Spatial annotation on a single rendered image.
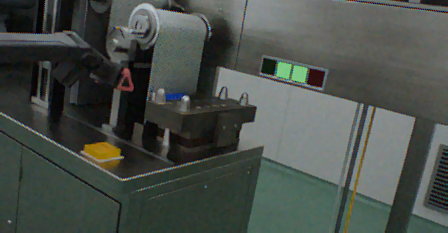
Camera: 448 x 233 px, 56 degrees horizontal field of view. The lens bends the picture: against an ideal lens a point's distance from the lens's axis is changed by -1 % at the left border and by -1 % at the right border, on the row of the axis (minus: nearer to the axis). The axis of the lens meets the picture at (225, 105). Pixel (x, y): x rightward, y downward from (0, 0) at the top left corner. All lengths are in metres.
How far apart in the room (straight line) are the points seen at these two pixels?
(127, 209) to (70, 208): 0.25
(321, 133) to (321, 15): 2.64
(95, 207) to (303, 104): 3.03
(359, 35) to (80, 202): 0.95
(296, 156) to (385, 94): 2.84
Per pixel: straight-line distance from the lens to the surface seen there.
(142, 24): 1.39
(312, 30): 1.42
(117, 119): 1.44
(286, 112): 4.11
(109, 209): 1.17
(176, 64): 1.46
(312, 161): 4.05
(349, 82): 1.36
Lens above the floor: 1.31
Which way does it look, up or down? 11 degrees down
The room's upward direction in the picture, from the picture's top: 10 degrees clockwise
